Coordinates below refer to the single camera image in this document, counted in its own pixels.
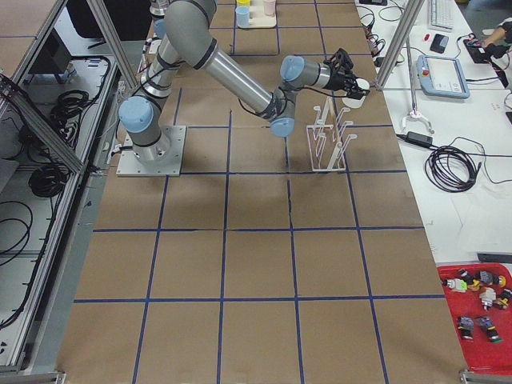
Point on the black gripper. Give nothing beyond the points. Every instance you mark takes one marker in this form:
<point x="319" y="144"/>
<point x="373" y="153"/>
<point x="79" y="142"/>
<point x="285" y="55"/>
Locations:
<point x="335" y="81"/>

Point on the pink cup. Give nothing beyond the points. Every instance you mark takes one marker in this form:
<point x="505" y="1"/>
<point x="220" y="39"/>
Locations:
<point x="269" y="7"/>

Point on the light blue cup front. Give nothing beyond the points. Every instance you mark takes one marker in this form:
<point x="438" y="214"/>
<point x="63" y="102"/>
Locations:
<point x="242" y="16"/>

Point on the metal reacher grabber tool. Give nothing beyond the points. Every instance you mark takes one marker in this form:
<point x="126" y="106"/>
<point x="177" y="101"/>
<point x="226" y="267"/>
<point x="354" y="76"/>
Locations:
<point x="410" y="15"/>

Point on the black power adapter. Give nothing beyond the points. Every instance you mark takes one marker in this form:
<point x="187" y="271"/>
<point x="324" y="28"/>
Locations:
<point x="419" y="139"/>

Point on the blue teach pendant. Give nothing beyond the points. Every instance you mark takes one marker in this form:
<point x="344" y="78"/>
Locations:
<point x="442" y="77"/>

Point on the black smartphone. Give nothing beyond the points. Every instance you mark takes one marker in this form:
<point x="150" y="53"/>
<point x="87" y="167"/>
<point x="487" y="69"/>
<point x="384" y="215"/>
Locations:
<point x="439" y="43"/>

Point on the white keyboard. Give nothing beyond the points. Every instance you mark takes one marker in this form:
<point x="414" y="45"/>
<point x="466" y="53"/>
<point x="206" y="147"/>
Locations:
<point x="440" y="15"/>

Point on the cream bunny tray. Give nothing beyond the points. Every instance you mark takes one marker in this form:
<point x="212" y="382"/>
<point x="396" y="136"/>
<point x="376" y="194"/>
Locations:
<point x="259" y="21"/>

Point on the red parts tray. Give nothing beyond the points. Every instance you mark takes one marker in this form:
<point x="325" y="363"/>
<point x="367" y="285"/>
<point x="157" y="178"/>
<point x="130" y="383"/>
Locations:
<point x="479" y="299"/>

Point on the white wire cup rack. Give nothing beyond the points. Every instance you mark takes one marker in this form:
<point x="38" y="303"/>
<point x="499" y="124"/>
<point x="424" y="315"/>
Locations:
<point x="327" y="141"/>

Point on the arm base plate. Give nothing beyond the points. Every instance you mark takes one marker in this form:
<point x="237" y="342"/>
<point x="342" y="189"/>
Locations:
<point x="162" y="158"/>

